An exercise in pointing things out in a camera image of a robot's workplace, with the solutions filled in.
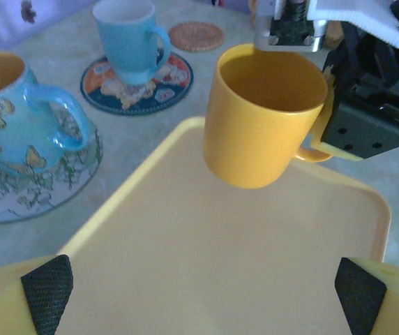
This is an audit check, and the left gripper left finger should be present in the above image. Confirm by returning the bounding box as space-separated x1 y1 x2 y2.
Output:
0 253 75 335

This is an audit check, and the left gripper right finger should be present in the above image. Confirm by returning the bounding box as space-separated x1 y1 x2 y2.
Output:
334 257 399 335

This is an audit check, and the plain yellow mug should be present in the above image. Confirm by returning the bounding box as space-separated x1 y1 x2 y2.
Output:
202 43 333 189

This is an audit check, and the large bunny flower coaster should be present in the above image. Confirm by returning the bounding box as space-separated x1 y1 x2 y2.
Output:
0 104 103 224

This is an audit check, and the tan rattan coaster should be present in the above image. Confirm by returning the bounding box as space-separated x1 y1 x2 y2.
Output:
167 21 225 53

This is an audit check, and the dark blue cartoon coaster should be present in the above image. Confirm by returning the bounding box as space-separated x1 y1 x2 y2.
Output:
80 52 194 115

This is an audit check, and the blue butterfly mug yellow inside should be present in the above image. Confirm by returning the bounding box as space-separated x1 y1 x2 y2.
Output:
0 51 94 175

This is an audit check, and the light blue footed mug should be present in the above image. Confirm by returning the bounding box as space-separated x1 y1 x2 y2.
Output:
92 0 172 84

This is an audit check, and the brown teddy bear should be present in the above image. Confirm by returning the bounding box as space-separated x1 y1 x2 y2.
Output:
326 21 345 48

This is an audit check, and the yellow serving tray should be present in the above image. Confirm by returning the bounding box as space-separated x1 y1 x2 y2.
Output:
56 117 392 335

